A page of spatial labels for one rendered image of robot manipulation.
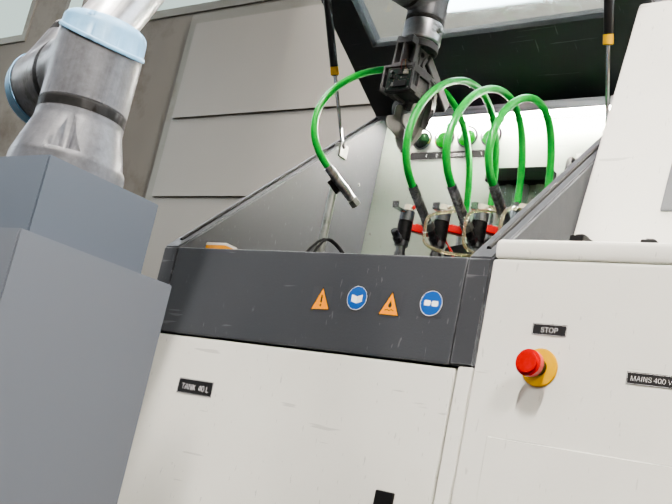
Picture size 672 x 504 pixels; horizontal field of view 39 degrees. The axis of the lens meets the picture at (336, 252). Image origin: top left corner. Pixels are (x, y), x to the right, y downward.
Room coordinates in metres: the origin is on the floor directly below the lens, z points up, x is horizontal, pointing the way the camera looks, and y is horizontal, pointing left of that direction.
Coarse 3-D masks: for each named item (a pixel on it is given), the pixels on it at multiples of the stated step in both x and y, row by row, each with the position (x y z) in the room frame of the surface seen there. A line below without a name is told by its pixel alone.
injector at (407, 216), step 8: (400, 216) 1.75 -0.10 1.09; (408, 216) 1.74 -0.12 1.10; (400, 224) 1.75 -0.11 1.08; (408, 224) 1.74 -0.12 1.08; (392, 232) 1.73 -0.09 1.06; (400, 232) 1.74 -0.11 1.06; (408, 232) 1.74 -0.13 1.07; (400, 240) 1.74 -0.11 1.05; (408, 240) 1.75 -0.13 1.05; (400, 248) 1.75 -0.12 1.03
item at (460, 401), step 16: (192, 336) 1.72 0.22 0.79; (464, 368) 1.34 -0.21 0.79; (464, 384) 1.34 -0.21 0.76; (464, 400) 1.33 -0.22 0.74; (464, 416) 1.33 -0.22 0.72; (448, 432) 1.34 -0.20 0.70; (448, 448) 1.34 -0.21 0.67; (448, 464) 1.34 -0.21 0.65; (448, 480) 1.34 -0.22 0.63; (448, 496) 1.33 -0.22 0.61
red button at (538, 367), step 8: (520, 352) 1.25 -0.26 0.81; (528, 352) 1.24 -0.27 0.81; (536, 352) 1.23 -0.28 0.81; (544, 352) 1.26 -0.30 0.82; (520, 360) 1.24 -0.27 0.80; (528, 360) 1.24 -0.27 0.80; (536, 360) 1.23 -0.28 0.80; (544, 360) 1.26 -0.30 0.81; (552, 360) 1.25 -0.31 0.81; (520, 368) 1.24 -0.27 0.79; (528, 368) 1.23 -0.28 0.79; (536, 368) 1.23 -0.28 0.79; (544, 368) 1.25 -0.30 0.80; (552, 368) 1.25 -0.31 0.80; (528, 376) 1.24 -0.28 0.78; (536, 376) 1.27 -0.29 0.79; (544, 376) 1.26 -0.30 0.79; (552, 376) 1.25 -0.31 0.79; (536, 384) 1.27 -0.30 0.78; (544, 384) 1.26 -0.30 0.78
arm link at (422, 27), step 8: (416, 16) 1.67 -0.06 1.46; (408, 24) 1.68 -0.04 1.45; (416, 24) 1.67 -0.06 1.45; (424, 24) 1.67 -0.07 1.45; (432, 24) 1.67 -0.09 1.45; (440, 24) 1.68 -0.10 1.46; (408, 32) 1.68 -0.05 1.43; (416, 32) 1.67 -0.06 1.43; (424, 32) 1.67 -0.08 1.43; (432, 32) 1.67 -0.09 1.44; (440, 32) 1.68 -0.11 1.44; (432, 40) 1.68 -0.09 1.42; (440, 40) 1.69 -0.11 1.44
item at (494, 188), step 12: (516, 96) 1.54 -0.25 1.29; (528, 96) 1.55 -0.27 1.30; (504, 108) 1.51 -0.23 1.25; (540, 108) 1.60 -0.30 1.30; (492, 132) 1.49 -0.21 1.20; (552, 132) 1.64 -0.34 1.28; (492, 144) 1.49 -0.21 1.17; (552, 144) 1.64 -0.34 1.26; (492, 156) 1.49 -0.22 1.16; (552, 156) 1.65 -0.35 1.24; (492, 168) 1.50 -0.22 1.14; (552, 168) 1.65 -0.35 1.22; (492, 180) 1.50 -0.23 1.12; (552, 180) 1.66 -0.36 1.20; (492, 192) 1.52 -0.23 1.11; (504, 204) 1.54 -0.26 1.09
